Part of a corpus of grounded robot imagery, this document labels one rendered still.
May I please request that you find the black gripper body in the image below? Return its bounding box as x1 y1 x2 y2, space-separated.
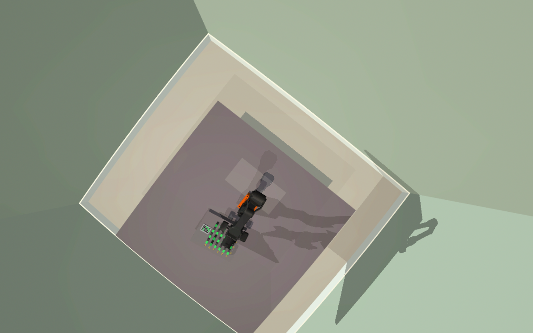
219 221 248 242

